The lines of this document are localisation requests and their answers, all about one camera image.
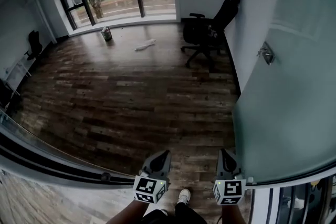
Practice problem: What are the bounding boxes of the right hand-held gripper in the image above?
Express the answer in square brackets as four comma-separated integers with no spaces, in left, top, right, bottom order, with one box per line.
[213,148,247,206]

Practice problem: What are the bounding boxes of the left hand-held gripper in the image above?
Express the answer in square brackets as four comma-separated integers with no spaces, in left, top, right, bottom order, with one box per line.
[133,150,172,204]

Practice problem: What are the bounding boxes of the frosted glass door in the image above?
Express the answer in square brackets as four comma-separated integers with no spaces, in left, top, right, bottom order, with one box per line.
[232,0,336,185]

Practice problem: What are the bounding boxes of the silver door handle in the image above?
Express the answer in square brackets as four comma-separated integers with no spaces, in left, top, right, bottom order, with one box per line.
[256,41,276,66]

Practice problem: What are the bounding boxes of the person's right forearm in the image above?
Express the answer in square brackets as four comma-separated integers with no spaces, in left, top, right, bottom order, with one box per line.
[220,204,247,224]

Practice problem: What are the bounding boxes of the person's left forearm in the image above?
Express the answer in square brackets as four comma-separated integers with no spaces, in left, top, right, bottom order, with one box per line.
[106,200,151,224]

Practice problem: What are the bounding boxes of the person's white shoe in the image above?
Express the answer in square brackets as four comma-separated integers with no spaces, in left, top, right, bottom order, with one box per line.
[176,188,191,206]

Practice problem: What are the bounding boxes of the person's black trousers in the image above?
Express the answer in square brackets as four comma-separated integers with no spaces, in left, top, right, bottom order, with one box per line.
[143,201,208,224]

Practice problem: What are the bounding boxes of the glass balustrade with black posts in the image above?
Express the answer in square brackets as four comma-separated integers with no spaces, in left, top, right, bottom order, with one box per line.
[251,175,336,224]

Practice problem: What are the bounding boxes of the black office chair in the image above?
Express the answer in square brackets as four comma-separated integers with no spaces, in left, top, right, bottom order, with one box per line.
[180,0,243,72]

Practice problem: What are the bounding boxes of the small paint bucket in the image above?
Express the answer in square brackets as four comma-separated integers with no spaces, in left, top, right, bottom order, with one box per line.
[100,26,114,42]

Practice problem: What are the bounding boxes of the white table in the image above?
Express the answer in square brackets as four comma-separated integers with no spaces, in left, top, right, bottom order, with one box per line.
[4,54,37,94]

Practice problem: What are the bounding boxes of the small black chair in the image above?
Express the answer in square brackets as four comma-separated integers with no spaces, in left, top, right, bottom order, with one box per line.
[24,30,44,61]

